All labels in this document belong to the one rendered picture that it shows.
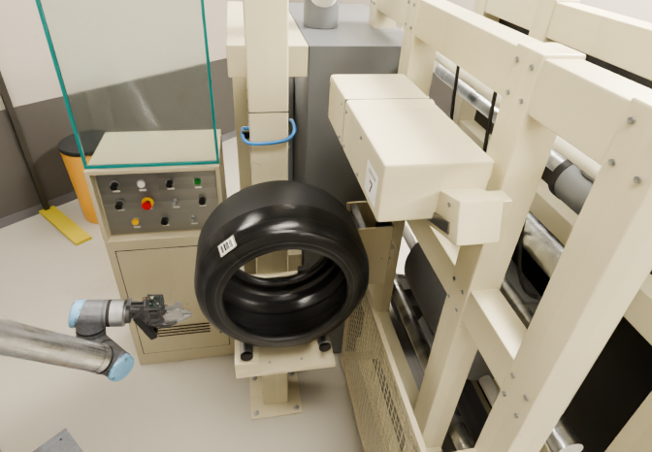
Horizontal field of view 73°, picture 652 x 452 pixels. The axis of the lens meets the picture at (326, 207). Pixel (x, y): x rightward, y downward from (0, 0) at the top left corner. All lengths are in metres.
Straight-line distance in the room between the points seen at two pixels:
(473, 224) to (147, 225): 1.64
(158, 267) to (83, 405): 0.89
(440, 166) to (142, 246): 1.62
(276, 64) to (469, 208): 0.79
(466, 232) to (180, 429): 1.99
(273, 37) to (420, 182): 0.69
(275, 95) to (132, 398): 1.88
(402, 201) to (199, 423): 1.90
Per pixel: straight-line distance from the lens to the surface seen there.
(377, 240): 1.76
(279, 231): 1.28
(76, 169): 3.79
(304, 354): 1.77
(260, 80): 1.45
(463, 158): 0.99
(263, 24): 1.41
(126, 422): 2.70
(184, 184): 2.09
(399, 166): 0.93
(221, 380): 2.72
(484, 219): 0.96
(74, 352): 1.50
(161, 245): 2.24
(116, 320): 1.63
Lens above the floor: 2.21
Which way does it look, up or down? 34 degrees down
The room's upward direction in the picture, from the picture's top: 3 degrees clockwise
